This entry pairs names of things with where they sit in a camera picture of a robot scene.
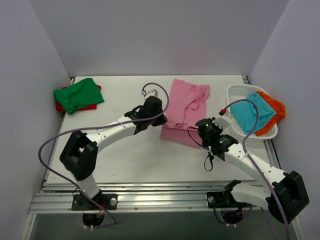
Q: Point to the red folded t-shirt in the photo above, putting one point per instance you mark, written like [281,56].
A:
[75,107]

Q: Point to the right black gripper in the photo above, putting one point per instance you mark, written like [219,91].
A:
[203,139]

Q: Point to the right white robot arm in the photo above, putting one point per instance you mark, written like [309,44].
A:
[283,194]

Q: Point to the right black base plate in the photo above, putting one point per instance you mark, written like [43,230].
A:
[217,199]

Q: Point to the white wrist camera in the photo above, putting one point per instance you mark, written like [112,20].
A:
[150,93]
[224,120]

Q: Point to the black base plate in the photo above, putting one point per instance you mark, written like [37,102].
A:
[108,201]
[217,199]

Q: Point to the pink t-shirt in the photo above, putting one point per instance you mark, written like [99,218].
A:
[187,105]

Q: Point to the orange t-shirt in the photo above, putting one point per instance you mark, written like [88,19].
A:
[279,110]

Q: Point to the green folded t-shirt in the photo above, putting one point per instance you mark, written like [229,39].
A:
[78,96]

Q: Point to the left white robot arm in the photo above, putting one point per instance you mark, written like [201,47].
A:
[79,155]

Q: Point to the white perforated plastic basket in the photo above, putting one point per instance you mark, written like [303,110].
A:
[241,92]

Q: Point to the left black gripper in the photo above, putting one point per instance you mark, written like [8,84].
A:
[158,116]

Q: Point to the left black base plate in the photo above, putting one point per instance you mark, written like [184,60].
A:
[108,201]

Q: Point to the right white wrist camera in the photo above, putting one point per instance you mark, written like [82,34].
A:
[224,120]

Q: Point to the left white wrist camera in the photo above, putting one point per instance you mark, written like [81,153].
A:
[150,93]

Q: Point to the aluminium rail frame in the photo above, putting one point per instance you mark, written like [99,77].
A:
[147,173]

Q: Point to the turquoise t-shirt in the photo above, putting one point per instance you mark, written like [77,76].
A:
[245,114]

